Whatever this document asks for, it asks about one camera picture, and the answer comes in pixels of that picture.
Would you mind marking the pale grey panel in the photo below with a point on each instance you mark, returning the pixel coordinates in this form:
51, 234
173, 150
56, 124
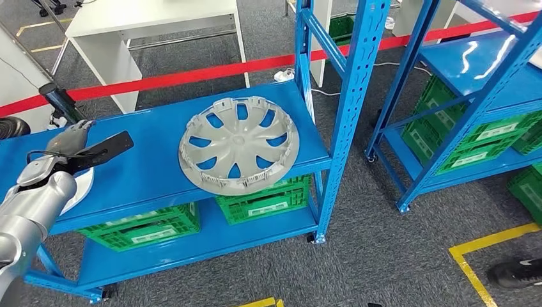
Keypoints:
17, 80

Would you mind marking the green folding crate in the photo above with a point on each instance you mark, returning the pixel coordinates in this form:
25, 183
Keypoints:
419, 144
186, 235
186, 214
341, 29
440, 106
237, 216
531, 142
275, 195

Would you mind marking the blue metal shelf rack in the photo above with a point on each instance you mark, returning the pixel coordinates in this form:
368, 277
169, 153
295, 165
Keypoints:
508, 84
148, 140

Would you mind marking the black sneaker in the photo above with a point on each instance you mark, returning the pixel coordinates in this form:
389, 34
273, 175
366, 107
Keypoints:
512, 275

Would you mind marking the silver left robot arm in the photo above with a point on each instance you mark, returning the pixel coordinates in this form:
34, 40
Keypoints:
38, 199

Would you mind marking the white power strip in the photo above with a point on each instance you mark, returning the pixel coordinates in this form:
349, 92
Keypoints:
284, 75
57, 123

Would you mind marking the grey wheel hubcap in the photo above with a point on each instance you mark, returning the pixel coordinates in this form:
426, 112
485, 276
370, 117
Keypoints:
239, 142

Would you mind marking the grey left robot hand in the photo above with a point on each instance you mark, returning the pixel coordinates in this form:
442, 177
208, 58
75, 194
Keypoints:
67, 140

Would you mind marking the red barrier belt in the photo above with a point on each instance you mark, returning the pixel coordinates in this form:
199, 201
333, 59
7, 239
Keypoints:
190, 78

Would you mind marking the black barrier post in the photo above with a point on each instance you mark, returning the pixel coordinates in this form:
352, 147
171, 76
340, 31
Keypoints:
59, 101

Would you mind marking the open green crate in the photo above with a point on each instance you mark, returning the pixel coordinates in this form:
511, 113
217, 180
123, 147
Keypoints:
527, 195

